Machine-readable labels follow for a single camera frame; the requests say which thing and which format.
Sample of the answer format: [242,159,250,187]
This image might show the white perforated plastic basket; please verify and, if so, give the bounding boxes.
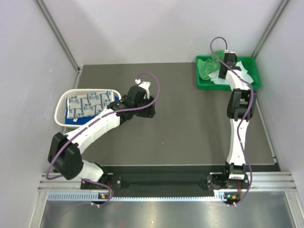
[54,89,122,128]

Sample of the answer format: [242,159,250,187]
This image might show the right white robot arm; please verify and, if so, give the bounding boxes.
[219,51,257,189]

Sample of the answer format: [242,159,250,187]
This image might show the green towel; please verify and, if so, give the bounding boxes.
[197,54,221,81]

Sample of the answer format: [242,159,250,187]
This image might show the green plastic bin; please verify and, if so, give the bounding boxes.
[196,56,262,91]

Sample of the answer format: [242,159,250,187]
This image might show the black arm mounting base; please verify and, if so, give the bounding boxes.
[80,165,250,198]

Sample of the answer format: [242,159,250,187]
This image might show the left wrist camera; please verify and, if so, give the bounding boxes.
[135,79,151,99]

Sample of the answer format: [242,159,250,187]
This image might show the purple cable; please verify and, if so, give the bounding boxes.
[45,72,161,207]
[210,36,255,207]

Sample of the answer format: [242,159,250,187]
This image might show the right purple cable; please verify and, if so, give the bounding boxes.
[210,36,255,207]

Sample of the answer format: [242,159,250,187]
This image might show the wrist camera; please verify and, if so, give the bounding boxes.
[225,49,237,56]
[135,79,151,99]

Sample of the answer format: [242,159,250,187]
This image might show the grey slotted cable duct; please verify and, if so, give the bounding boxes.
[47,192,227,202]

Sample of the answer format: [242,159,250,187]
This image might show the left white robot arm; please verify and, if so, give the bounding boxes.
[47,82,156,188]

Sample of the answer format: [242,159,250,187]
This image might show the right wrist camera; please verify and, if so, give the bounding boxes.
[225,49,237,56]

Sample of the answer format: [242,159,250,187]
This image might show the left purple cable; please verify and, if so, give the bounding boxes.
[45,72,161,207]

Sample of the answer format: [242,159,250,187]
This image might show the white blue patterned towel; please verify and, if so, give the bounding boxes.
[66,90,114,122]

